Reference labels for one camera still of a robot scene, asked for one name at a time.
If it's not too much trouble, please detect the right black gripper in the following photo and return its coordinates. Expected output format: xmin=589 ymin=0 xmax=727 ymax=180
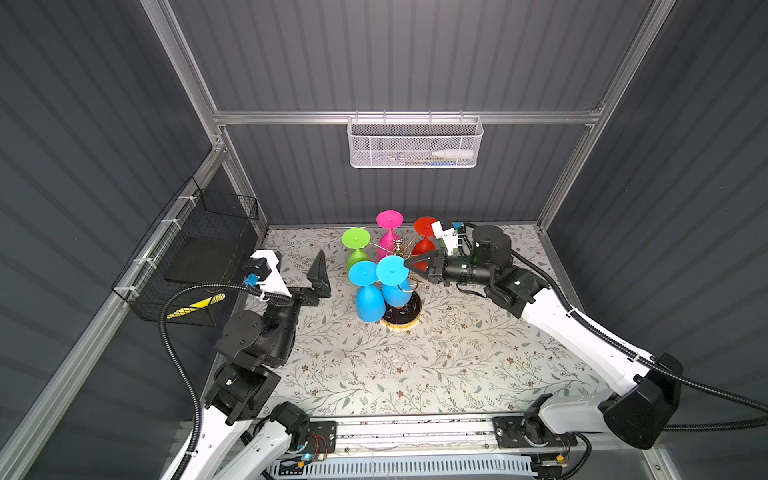
xmin=403 ymin=248 xmax=491 ymax=288

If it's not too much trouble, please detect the blue wine glass front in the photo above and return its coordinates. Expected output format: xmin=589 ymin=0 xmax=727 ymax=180
xmin=376 ymin=255 xmax=413 ymax=308

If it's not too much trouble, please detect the blue wine glass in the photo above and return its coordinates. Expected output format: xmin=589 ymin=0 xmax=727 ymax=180
xmin=348 ymin=260 xmax=386 ymax=323
xmin=376 ymin=255 xmax=413 ymax=308

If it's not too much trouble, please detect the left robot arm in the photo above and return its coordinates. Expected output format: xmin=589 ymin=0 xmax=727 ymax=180
xmin=158 ymin=250 xmax=337 ymax=479

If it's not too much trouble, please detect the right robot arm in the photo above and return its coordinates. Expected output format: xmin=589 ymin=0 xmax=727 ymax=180
xmin=405 ymin=225 xmax=682 ymax=450

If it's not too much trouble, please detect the red wine glass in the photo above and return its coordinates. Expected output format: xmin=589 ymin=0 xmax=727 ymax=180
xmin=412 ymin=216 xmax=437 ymax=257

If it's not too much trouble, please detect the green wine glass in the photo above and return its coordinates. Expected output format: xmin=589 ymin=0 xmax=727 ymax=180
xmin=342 ymin=227 xmax=371 ymax=271

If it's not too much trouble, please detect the blue wine glass left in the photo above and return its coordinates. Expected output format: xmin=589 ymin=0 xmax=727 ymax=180
xmin=348 ymin=260 xmax=386 ymax=323

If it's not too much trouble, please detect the pink wine glass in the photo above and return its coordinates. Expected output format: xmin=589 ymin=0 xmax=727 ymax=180
xmin=376 ymin=210 xmax=404 ymax=261

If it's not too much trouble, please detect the gold wine glass rack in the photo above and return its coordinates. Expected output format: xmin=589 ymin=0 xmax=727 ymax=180
xmin=376 ymin=239 xmax=422 ymax=331

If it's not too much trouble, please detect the floral table mat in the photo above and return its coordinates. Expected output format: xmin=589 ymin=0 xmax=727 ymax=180
xmin=264 ymin=228 xmax=605 ymax=416

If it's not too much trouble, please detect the white marker in basket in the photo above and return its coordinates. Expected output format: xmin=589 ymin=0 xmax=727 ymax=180
xmin=429 ymin=149 xmax=475 ymax=162

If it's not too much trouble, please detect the right black cable conduit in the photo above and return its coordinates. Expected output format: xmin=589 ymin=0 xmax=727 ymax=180
xmin=464 ymin=223 xmax=768 ymax=433

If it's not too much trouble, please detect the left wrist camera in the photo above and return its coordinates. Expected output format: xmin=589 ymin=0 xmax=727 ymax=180
xmin=241 ymin=249 xmax=288 ymax=298

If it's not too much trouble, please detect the black wire basket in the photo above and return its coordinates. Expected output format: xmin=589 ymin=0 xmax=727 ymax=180
xmin=112 ymin=180 xmax=259 ymax=322

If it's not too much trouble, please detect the white wire mesh basket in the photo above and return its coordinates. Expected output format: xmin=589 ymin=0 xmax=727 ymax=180
xmin=346 ymin=113 xmax=484 ymax=169

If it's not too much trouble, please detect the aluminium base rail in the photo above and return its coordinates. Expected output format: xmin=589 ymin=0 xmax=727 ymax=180
xmin=173 ymin=412 xmax=655 ymax=480

